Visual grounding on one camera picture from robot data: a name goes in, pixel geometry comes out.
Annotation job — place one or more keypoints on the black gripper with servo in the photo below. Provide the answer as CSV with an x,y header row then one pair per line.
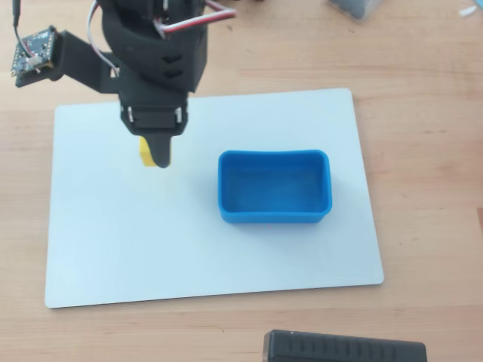
x,y
154,119

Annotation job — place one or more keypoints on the yellow cube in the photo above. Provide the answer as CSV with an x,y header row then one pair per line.
x,y
145,154

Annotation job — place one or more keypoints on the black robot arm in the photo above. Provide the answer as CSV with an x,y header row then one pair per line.
x,y
139,5

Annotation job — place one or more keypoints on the white rectangular board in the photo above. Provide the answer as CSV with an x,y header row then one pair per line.
x,y
170,241

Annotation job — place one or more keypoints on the blue rectangular bin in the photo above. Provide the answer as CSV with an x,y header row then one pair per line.
x,y
275,205

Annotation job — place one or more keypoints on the clear plastic container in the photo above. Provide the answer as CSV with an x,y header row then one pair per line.
x,y
354,8

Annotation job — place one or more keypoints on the black ribbed box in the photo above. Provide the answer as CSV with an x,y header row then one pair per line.
x,y
339,348

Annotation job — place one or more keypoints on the small pale paper scrap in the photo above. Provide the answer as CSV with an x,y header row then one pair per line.
x,y
467,11

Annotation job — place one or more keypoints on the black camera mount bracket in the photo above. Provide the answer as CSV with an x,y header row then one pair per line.
x,y
81,66

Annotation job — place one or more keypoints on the camera circuit board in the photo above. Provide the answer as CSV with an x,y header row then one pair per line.
x,y
34,51

